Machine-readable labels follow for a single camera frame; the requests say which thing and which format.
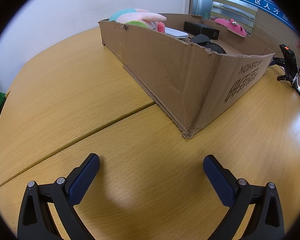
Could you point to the black sunglasses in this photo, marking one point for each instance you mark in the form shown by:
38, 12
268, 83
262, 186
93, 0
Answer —
202, 39

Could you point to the pink teal plush pig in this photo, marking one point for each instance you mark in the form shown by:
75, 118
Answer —
130, 16

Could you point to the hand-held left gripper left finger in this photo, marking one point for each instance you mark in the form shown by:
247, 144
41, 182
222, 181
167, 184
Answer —
83, 180

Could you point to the brown cardboard box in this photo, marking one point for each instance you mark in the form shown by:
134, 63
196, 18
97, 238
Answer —
165, 62

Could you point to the wooden desk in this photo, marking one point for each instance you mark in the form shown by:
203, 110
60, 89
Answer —
65, 92

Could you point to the pink plush toy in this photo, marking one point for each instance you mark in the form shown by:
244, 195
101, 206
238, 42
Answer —
230, 26

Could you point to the black camera on tripod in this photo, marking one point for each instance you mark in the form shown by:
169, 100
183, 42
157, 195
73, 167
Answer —
288, 57

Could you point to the black product box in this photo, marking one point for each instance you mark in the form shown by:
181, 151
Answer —
200, 28

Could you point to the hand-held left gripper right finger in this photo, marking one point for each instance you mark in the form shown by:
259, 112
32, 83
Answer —
218, 180

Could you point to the white rectangular case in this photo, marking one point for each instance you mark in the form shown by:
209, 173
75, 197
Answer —
176, 32

